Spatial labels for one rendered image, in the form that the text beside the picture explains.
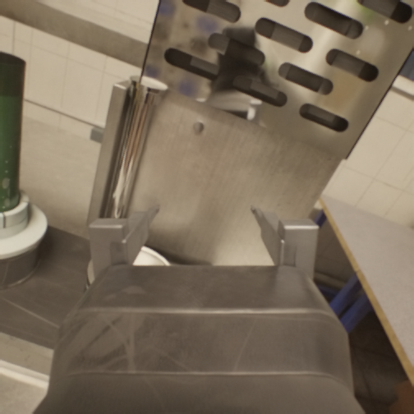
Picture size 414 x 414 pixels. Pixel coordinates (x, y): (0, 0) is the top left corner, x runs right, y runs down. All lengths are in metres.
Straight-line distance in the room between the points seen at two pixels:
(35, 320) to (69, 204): 0.17
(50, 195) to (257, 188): 0.25
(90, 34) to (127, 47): 0.03
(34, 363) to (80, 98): 1.71
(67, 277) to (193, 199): 0.13
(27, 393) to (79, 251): 0.12
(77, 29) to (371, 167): 1.77
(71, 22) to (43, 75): 1.67
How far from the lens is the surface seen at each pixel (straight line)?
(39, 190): 0.41
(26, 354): 0.24
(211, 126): 0.23
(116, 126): 0.23
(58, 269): 0.29
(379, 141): 1.88
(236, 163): 0.24
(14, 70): 0.20
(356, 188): 1.94
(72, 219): 0.36
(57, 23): 0.30
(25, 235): 0.25
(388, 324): 1.05
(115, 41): 0.28
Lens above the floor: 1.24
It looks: 28 degrees down
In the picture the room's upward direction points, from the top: 23 degrees clockwise
